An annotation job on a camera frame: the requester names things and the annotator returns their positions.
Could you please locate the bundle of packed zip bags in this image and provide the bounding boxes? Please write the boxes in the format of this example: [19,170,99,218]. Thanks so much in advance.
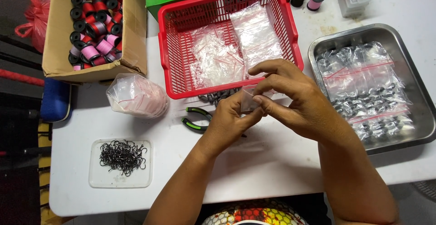
[106,73,169,119]

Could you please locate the clear plastic lid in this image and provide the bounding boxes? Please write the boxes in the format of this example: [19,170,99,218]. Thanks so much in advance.
[88,138,153,189]

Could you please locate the steel tray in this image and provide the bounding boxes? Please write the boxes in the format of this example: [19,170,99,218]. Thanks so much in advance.
[308,23,436,156]

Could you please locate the pile of grey lead sinkers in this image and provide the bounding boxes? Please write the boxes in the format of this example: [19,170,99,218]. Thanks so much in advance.
[198,87,243,107]

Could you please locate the blue padded seat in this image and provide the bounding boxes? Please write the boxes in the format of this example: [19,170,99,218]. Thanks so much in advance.
[40,78,72,123]

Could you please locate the pile of pink red spools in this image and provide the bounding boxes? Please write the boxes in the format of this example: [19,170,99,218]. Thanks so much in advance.
[68,0,124,71]

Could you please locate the heap of black fish hooks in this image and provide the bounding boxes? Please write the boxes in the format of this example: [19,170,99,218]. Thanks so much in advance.
[99,139,148,177]

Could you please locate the heap of bagged sinkers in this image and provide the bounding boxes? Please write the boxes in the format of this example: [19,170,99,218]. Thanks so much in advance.
[315,41,415,146]

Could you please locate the person's patterned shirt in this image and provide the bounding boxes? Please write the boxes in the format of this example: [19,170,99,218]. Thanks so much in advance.
[201,199,309,225]

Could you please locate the person's left hand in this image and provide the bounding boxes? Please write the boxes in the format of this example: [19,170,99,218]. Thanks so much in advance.
[199,90,265,157]

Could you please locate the red plastic basket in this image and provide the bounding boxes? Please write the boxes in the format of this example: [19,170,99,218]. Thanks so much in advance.
[157,0,304,100]

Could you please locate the brown cardboard box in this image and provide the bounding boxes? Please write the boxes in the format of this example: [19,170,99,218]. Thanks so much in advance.
[42,0,148,83]

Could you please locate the green black handled pliers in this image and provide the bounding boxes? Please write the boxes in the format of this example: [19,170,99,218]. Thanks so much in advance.
[181,107,214,131]

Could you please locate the red rod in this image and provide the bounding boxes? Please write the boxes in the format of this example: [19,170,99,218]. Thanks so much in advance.
[0,68,45,87]

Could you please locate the heap of empty zip bags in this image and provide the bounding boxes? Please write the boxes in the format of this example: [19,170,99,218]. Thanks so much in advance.
[189,2,285,90]

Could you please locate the red plastic bag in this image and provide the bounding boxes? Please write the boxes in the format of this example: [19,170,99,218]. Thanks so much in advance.
[14,0,51,53]

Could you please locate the person's right hand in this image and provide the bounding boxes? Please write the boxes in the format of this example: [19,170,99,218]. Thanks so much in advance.
[248,59,349,144]

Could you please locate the grey fan grille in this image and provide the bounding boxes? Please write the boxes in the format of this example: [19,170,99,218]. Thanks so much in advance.
[410,179,436,202]

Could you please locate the pink thread spool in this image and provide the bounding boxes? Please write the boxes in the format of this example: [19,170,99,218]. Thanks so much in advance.
[307,0,327,12]

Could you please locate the small clear zip bag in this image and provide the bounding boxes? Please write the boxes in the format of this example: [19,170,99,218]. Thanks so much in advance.
[240,85,275,113]

